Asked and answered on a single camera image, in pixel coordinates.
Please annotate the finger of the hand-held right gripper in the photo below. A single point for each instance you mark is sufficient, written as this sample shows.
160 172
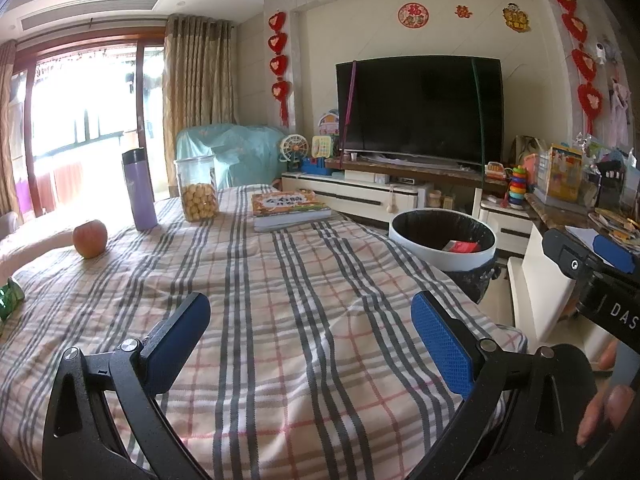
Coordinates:
615 254
570 260

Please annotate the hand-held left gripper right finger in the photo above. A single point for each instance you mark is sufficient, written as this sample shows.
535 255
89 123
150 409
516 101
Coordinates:
442 345

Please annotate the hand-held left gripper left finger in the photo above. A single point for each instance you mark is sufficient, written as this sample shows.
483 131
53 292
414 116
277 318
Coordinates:
175 342

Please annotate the white trash bin black liner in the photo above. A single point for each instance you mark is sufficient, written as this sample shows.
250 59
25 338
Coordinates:
435 265

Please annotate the red snack packet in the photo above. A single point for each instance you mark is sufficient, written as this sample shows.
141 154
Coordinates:
461 246

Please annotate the person's right hand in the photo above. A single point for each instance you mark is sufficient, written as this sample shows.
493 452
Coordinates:
620 402

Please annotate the stack of leaflets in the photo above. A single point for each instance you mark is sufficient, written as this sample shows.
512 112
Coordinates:
615 225

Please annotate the marble top cabinet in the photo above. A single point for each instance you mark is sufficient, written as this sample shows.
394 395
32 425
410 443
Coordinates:
540 290

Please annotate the white side cabinet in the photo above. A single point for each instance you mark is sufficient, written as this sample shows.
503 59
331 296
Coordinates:
510 225

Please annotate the yellow orange printed box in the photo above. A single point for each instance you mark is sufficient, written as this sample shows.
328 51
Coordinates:
557 175

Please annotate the rainbow stacking rings toy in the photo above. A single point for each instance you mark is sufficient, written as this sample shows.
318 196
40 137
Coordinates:
516 190

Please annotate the orange toy cash register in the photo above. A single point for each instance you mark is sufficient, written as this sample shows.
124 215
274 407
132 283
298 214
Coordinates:
495 171

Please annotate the brown patterned bag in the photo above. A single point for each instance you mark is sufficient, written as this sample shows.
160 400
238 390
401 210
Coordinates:
525 150

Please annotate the red apple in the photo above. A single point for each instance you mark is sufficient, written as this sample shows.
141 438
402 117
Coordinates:
90 239

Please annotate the pink baby garment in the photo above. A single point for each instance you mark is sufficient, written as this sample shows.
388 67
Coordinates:
619 110

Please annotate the clear cookie jar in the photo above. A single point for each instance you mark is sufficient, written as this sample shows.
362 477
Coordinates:
197 200

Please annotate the purple drinking bottle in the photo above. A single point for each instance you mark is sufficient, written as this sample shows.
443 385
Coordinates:
141 195

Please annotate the thin green rod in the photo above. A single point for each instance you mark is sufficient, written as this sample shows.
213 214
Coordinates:
480 120

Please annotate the brown wooden TV riser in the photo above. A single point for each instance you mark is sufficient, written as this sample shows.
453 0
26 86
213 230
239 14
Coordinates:
425 172

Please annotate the crumpled green snack bag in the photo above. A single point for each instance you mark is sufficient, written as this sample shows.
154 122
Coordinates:
10 300

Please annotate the pink covered sofa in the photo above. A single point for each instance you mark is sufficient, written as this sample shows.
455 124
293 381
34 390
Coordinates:
30 245

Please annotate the white TV cabinet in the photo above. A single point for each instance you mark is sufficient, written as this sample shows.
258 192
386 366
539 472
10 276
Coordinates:
350 195

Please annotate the orange cover children's book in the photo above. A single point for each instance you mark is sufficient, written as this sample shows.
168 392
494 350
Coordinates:
287 202

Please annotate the red heart hanging decoration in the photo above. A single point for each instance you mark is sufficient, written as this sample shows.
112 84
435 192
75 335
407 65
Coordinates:
278 65
582 60

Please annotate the armchair under teal cover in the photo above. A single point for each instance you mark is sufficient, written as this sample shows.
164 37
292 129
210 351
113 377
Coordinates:
235 150

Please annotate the black television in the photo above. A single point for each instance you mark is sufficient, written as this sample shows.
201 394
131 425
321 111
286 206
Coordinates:
415 110

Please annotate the blue toy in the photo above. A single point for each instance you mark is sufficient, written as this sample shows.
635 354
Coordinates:
315 166

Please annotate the ferris wheel toy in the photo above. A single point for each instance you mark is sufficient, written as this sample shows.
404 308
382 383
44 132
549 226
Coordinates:
292 149

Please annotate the yellow green toy phone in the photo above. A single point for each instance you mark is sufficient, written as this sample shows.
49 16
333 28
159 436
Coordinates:
322 147

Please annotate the brown sliding glass door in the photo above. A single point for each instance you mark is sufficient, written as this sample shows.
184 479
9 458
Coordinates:
145 110

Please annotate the thin pink rod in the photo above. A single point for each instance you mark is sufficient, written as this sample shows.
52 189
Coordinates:
347 115

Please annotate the colourful toy house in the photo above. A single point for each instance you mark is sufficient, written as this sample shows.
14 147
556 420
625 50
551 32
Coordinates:
328 122

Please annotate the beige patterned curtain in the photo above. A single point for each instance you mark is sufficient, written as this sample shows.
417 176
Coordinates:
7 135
200 75

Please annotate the ceiling air vent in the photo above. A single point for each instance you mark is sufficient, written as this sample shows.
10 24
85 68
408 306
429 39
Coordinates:
90 14

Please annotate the white security camera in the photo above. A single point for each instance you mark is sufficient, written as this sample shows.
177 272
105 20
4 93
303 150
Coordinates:
605 52

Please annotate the cartoon figures wall sticker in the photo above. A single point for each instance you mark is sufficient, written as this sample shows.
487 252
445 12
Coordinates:
516 17

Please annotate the small red wall sticker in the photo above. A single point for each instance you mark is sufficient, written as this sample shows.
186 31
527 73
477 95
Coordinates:
462 11

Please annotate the round red wall sticker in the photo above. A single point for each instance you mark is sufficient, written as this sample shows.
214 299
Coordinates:
412 14

